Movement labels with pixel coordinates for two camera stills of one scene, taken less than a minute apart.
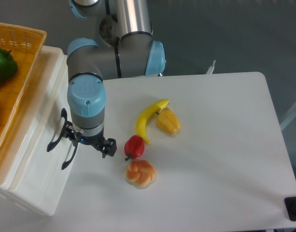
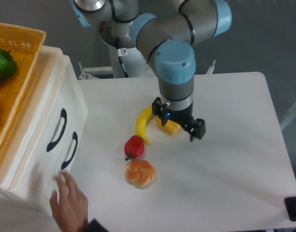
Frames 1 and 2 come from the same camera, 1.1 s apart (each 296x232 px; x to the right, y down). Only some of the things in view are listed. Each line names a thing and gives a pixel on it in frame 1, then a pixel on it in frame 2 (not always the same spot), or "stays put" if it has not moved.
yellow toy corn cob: (167, 121) stays put
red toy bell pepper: (134, 147) stays put
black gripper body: (107, 146) to (184, 117)
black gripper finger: (69, 133) to (159, 109)
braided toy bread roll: (140, 173) stays put
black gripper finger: (110, 148) to (197, 129)
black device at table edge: (294, 208) stays put
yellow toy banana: (141, 123) stays put
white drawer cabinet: (25, 174) stays put
